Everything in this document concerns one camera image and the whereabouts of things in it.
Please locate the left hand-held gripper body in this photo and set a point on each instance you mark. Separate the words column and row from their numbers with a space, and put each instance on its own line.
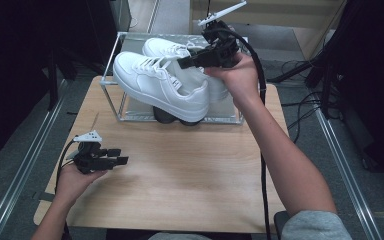
column 90, row 160

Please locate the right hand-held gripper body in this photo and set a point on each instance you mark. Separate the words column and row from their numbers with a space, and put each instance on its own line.
column 221, row 50

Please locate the white sneaker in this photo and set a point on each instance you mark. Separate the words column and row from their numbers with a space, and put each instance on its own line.
column 193, row 76
column 146, row 83

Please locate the metal shoe rack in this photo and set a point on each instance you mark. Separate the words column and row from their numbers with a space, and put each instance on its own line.
column 133, row 41

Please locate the person's left hand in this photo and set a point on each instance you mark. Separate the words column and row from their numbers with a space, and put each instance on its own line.
column 71, row 183

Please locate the person's right hand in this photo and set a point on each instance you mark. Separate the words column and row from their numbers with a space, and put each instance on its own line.
column 240, row 80

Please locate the grey tape piece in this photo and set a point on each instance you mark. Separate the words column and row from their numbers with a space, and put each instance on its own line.
column 47, row 196

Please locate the wooden cabinet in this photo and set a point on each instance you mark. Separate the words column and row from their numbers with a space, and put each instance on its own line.
column 280, row 13

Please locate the dark curtain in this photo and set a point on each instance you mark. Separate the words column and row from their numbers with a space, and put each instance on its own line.
column 13, row 66

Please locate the black equipment stand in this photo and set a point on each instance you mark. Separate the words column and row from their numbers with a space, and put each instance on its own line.
column 363, row 66

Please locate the black chair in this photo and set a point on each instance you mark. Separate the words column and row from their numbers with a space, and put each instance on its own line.
column 280, row 225

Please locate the metal floor rail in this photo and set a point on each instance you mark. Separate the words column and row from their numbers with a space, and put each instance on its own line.
column 16, row 186
column 350, row 180

